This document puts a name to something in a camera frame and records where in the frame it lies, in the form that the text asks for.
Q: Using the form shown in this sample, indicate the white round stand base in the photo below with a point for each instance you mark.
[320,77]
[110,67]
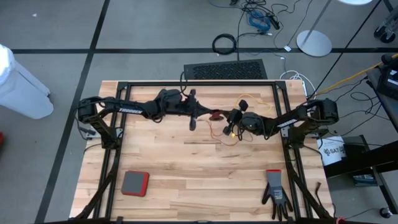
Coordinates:
[314,43]

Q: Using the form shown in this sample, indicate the white bin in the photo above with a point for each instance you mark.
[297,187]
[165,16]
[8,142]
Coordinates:
[21,90]

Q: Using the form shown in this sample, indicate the grey pad with red edge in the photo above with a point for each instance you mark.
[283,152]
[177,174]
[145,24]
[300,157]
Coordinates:
[135,183]

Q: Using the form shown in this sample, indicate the black aluminium table frame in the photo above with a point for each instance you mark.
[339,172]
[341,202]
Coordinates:
[233,83]

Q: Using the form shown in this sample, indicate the black device on desk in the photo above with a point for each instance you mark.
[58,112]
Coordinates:
[388,81]

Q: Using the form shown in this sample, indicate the white round disc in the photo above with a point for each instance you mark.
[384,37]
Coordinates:
[354,2]

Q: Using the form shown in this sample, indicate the black desk frame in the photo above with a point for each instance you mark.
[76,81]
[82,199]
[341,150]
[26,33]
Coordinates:
[367,161]

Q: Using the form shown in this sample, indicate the small black round foot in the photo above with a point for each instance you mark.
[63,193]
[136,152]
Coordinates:
[385,213]

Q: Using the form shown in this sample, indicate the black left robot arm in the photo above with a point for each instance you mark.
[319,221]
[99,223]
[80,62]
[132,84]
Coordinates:
[130,110]

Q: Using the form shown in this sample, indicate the white printed box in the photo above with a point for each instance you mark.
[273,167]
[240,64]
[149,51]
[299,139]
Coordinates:
[331,152]

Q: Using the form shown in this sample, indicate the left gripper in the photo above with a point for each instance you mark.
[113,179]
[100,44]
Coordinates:
[192,107]

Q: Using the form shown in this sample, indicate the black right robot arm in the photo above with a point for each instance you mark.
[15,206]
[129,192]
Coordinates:
[298,119]

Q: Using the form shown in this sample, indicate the grey work glove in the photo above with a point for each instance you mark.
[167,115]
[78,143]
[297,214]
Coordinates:
[276,193]

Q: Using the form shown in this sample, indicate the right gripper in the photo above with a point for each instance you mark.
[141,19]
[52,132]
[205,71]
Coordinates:
[248,123]

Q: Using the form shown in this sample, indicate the black caster wheel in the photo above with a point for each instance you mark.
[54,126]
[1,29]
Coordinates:
[385,35]

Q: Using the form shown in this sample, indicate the black floor grate mat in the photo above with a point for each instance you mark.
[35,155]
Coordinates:
[225,70]

